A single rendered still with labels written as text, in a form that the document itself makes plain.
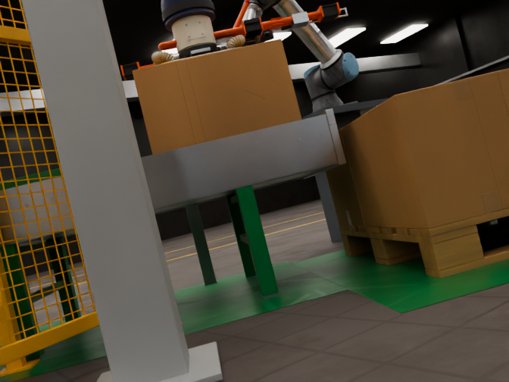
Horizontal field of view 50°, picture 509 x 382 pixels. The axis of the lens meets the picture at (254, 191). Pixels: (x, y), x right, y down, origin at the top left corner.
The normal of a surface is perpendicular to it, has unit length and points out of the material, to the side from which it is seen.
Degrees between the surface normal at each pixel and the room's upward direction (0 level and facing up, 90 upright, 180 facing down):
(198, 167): 90
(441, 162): 90
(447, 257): 90
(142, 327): 90
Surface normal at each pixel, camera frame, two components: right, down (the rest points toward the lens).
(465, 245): 0.11, -0.05
